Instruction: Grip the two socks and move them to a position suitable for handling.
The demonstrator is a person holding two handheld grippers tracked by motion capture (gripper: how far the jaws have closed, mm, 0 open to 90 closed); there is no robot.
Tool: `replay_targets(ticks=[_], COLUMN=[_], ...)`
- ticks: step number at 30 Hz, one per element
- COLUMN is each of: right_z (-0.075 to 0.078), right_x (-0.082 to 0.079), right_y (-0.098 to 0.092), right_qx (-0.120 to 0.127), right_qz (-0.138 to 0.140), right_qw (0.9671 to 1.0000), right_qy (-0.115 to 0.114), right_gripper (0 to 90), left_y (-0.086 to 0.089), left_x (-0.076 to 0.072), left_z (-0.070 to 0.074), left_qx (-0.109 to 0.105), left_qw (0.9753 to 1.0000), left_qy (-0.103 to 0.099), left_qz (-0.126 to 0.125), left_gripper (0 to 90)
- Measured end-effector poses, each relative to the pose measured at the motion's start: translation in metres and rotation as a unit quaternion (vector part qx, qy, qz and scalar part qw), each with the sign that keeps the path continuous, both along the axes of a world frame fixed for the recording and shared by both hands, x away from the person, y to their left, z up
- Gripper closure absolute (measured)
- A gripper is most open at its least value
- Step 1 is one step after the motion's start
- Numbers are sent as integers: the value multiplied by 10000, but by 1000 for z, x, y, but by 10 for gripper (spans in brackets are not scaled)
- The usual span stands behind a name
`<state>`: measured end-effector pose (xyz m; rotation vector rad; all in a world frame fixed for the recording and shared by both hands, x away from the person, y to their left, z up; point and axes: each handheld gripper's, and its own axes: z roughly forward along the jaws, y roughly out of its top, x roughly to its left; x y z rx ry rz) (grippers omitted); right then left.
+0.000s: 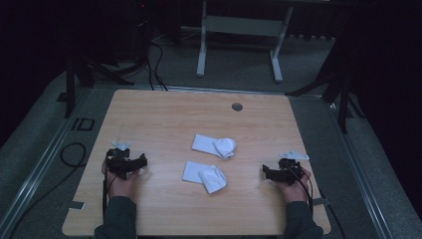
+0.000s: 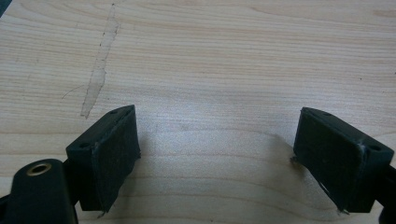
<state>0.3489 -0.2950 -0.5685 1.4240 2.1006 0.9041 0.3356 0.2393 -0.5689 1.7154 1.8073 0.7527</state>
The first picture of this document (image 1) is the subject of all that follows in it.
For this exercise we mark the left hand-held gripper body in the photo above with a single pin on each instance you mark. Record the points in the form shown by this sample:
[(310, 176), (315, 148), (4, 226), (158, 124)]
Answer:
[(120, 162)]

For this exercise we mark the white metal desk frame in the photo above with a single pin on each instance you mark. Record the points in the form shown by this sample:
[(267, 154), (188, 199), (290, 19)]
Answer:
[(243, 26)]

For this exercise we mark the person's right hand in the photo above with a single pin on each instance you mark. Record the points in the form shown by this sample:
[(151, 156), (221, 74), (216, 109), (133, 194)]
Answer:
[(296, 191)]

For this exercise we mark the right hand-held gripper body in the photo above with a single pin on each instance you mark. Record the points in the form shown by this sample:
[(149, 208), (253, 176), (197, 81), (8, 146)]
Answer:
[(288, 172)]

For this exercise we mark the black floor tape mark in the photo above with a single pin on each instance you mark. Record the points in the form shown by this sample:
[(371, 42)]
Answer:
[(83, 124)]

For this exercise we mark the white sock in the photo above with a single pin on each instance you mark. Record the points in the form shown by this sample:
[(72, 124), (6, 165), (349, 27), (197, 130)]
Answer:
[(206, 176), (215, 146)]

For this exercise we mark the metal floor rail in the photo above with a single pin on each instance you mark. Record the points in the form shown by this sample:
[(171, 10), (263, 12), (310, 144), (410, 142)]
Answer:
[(361, 179), (30, 186)]

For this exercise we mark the person's left hand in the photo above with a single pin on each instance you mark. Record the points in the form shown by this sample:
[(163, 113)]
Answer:
[(122, 186)]

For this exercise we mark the black metal stand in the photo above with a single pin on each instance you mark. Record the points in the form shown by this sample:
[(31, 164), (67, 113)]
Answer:
[(342, 99), (70, 83)]

